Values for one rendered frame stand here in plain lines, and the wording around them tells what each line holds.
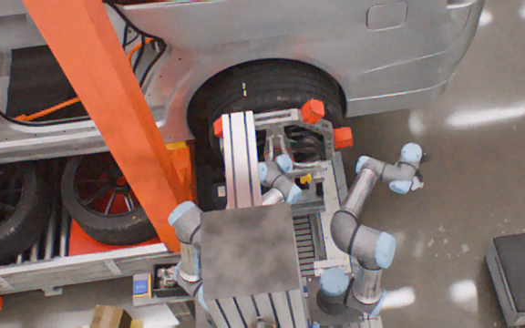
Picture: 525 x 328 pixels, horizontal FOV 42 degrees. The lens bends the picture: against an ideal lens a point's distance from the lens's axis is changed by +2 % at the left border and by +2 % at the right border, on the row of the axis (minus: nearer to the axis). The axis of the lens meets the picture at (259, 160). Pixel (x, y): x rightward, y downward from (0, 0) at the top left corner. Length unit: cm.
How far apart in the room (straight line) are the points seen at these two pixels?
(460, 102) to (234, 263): 297
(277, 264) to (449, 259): 233
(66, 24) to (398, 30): 151
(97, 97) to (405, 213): 226
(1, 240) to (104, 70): 184
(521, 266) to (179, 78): 192
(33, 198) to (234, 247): 226
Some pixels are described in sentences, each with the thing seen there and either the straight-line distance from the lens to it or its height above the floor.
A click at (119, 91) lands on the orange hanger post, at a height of 188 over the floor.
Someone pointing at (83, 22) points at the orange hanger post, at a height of 222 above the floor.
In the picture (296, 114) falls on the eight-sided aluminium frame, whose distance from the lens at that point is 307.
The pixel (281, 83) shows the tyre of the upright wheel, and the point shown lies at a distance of 312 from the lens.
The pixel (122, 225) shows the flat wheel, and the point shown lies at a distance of 365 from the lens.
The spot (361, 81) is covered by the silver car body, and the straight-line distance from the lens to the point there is 327.
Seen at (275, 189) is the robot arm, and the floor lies 133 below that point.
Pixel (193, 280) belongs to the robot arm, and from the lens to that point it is 282.
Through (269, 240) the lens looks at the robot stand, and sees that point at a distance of 178.
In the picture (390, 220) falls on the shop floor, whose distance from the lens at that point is 405.
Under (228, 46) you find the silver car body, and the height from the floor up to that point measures 143.
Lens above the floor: 365
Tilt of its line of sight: 59 degrees down
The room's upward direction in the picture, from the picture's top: 12 degrees counter-clockwise
